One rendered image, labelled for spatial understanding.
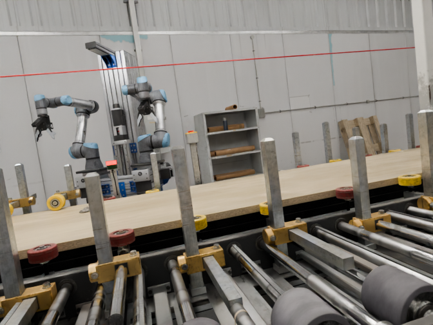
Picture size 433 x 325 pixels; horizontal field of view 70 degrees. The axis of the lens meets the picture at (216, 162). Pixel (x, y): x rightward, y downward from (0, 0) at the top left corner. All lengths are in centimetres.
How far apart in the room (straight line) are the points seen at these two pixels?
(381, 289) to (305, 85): 538
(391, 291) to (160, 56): 459
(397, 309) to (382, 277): 7
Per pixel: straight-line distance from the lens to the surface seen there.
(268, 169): 96
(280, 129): 554
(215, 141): 497
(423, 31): 155
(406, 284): 70
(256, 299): 93
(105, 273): 93
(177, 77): 493
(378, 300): 71
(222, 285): 76
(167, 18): 522
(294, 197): 122
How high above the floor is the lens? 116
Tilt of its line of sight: 5 degrees down
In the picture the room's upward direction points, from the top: 8 degrees counter-clockwise
